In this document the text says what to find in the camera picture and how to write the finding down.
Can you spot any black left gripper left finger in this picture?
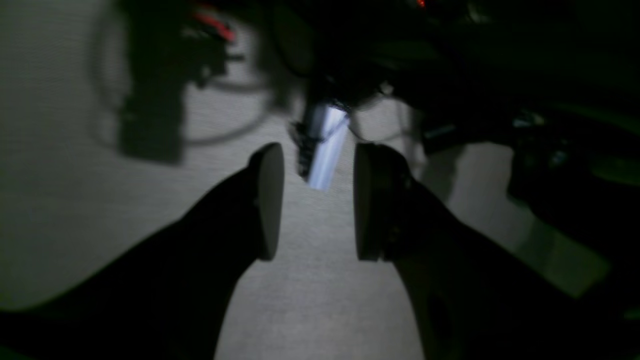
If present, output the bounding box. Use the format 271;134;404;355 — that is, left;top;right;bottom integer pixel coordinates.
1;142;285;360

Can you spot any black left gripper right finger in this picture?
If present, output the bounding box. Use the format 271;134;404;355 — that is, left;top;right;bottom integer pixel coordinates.
353;143;639;360

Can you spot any silver metal bar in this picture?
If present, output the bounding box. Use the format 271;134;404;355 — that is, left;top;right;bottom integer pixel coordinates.
295;101;351;192

